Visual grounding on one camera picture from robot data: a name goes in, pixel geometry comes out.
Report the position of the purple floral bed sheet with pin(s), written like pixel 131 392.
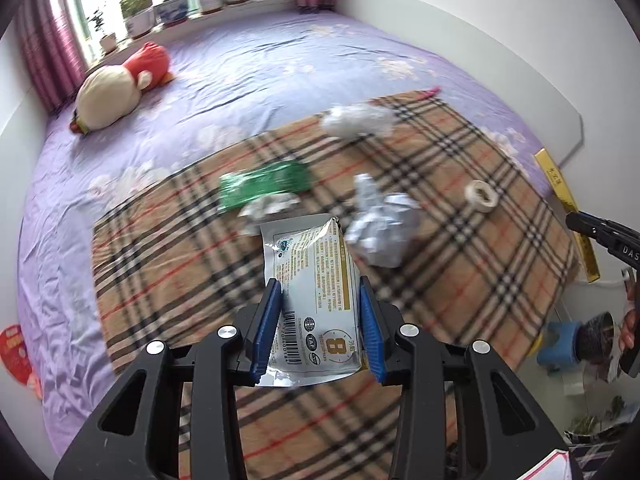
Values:
pixel 240 70

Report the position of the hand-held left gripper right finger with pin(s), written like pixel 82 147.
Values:
pixel 371 330

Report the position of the white bed headboard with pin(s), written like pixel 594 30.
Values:
pixel 475 55

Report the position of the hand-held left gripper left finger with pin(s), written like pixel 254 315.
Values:
pixel 265 330

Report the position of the tan plaid blanket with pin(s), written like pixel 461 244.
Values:
pixel 190 240

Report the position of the white snack packet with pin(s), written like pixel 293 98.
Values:
pixel 317 290

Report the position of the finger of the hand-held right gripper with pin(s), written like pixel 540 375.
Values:
pixel 582 221

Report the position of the white trash bin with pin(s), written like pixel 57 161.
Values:
pixel 595 425

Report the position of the crumpled white paper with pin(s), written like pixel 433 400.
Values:
pixel 270 206

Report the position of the pink cloth piece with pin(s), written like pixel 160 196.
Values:
pixel 430 92

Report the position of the blue plastic stool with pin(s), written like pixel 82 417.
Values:
pixel 557 345

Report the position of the clear plastic bag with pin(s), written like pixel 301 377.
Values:
pixel 357 120

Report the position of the yellow long box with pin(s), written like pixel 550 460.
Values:
pixel 560 185

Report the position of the small potted plant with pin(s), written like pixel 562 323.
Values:
pixel 107 42

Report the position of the person's right hand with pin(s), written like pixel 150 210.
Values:
pixel 631 330

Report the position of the white red-edged paper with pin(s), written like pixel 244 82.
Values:
pixel 547 467

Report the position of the green tissue packet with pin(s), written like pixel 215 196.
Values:
pixel 265 182

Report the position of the red and cream plush toy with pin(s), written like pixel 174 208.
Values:
pixel 110 92

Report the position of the red printed card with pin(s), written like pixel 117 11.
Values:
pixel 17 355

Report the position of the crumpled silver foil wrapper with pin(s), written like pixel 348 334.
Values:
pixel 385 230

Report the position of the blue white flowerpot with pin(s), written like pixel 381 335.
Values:
pixel 172 12

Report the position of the leafy plant white pot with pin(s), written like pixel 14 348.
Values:
pixel 141 22

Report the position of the white tape roll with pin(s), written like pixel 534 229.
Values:
pixel 481 195

